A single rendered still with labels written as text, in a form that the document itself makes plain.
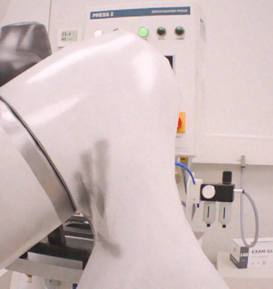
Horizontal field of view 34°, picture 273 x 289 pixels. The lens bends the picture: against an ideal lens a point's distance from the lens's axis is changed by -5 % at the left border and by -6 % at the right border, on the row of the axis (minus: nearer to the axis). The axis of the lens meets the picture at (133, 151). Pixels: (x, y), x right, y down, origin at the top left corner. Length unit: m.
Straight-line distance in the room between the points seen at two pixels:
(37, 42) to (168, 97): 0.41
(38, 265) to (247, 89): 1.03
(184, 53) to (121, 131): 0.93
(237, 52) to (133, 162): 1.38
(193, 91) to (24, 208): 0.95
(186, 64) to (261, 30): 0.53
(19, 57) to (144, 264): 0.43
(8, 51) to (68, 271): 0.41
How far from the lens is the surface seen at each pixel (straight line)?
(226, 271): 1.44
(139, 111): 0.31
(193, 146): 1.20
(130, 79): 0.32
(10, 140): 0.29
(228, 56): 1.65
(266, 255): 1.48
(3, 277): 1.22
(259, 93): 1.64
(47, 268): 0.87
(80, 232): 1.02
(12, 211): 0.29
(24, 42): 0.70
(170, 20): 1.25
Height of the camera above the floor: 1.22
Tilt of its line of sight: 3 degrees down
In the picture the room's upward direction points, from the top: 2 degrees clockwise
